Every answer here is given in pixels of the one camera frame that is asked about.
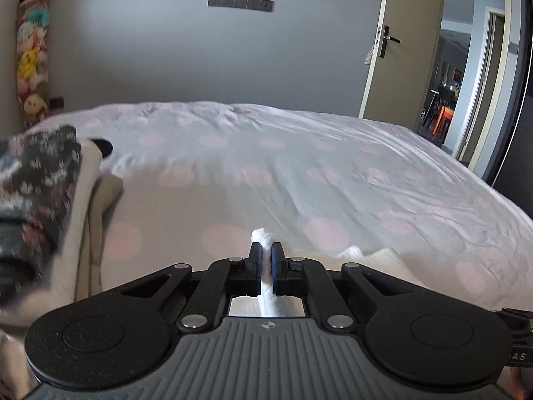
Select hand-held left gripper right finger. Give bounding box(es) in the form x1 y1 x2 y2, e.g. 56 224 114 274
270 242 411 334

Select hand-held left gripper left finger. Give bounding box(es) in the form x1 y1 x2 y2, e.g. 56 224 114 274
121 242 264 334

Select white crinkled garment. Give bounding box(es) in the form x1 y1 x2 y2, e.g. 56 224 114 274
249 227 427 318

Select bed with polka-dot sheet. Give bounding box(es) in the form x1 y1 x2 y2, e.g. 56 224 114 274
25 100 533 317

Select cream folded garment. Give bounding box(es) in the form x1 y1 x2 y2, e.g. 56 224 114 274
0 137 124 330

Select black sliding wardrobe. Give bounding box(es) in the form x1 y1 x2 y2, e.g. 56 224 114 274
491 0 533 214

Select small black cloth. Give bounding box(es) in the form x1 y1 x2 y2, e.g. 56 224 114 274
89 137 114 159

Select orange chair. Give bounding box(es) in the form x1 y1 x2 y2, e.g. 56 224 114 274
430 104 455 139

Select dark floral garment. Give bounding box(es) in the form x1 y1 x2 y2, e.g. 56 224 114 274
0 125 83 301

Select cream room door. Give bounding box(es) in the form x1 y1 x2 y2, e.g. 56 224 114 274
358 0 447 120

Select column of plush toys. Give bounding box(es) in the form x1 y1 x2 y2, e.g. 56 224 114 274
16 0 53 131

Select beige headboard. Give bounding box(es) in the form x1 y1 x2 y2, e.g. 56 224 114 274
0 0 26 139

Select black door handle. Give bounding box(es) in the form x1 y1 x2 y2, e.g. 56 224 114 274
376 25 401 59

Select grey wall switch panel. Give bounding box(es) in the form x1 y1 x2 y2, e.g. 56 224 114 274
207 0 276 13

